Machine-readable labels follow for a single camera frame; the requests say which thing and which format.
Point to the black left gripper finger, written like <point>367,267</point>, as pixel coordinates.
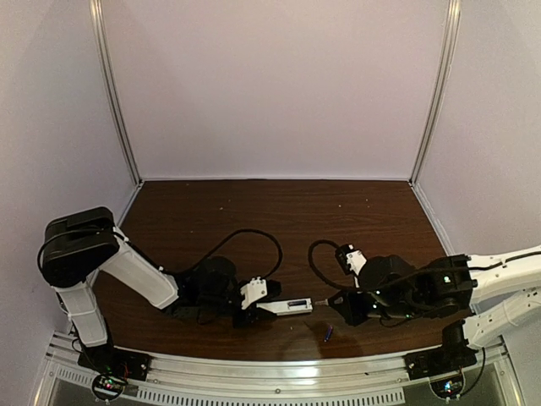
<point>271,296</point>
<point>258,315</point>

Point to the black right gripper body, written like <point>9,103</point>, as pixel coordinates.
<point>349,309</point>

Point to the aluminium frame post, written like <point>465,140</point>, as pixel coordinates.
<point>113,100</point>
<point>447,52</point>

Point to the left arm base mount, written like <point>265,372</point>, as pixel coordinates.
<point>115,368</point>

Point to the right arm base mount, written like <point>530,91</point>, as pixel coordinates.
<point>444,365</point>

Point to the left aluminium frame post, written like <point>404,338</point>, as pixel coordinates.
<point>113,100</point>

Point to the white remote control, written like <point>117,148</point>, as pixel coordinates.
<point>280,308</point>

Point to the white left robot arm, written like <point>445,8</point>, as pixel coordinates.
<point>78,247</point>

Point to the purple battery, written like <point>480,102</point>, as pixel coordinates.
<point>328,333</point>
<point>297,303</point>

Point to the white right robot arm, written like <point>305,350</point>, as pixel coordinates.
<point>499,291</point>

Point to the right aluminium frame post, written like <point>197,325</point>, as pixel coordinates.
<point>447,52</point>

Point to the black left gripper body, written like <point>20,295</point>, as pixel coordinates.
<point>248,314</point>

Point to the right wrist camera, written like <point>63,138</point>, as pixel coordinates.
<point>350,260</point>

